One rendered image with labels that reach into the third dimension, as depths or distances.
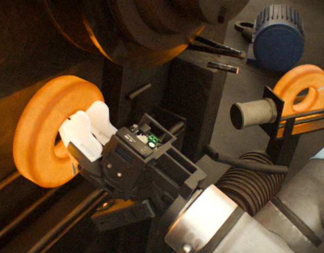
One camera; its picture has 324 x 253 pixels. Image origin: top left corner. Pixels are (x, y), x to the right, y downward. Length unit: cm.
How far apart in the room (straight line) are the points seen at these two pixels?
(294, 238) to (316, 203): 5
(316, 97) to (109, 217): 69
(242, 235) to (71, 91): 27
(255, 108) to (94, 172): 57
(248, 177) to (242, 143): 112
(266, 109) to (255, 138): 122
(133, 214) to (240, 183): 55
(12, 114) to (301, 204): 40
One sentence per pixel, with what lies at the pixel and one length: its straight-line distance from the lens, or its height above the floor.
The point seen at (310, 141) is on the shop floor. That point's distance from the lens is 246.
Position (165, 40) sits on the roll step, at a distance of 71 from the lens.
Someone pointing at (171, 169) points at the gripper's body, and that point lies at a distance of 59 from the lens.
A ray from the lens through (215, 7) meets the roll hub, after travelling 65.
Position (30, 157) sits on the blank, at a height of 83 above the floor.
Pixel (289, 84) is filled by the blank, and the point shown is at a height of 75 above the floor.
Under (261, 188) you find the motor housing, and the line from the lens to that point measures 116.
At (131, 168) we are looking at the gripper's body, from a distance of 57.
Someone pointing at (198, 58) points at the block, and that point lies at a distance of 101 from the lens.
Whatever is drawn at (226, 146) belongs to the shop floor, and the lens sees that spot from 222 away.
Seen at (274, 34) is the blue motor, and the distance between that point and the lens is 285.
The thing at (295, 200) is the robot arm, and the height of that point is 80.
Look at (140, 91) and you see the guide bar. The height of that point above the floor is 76.
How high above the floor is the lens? 121
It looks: 32 degrees down
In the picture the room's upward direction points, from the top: 10 degrees clockwise
